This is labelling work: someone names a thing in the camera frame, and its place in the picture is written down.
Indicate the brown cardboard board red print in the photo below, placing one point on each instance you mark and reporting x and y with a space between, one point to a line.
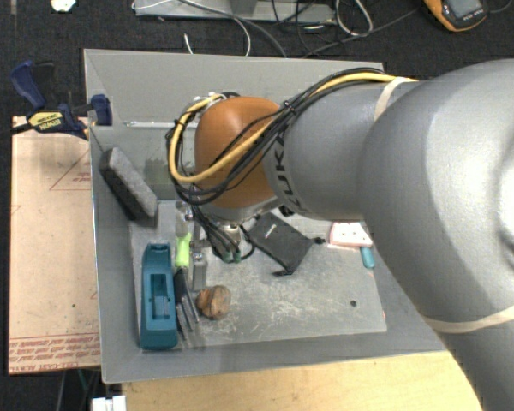
51 251

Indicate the teal tape dispenser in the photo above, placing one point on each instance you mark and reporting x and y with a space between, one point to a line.
154 311

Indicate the grey metal bin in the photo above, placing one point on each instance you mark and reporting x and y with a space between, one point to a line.
282 306

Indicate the neon green and black tool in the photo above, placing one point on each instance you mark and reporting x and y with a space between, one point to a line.
182 253

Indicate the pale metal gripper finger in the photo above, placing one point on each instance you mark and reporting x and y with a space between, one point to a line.
199 272
183 221

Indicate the pink and white flat piece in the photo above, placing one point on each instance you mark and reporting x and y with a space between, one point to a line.
349 234

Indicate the brown walnut-shaped ball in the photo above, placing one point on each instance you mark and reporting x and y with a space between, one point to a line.
214 301

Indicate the grey and black felt block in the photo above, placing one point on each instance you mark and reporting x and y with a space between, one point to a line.
130 184

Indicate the small teal cylinder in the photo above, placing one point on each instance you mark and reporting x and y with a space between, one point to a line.
367 257

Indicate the black pouch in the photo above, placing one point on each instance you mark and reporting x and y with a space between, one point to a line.
280 242

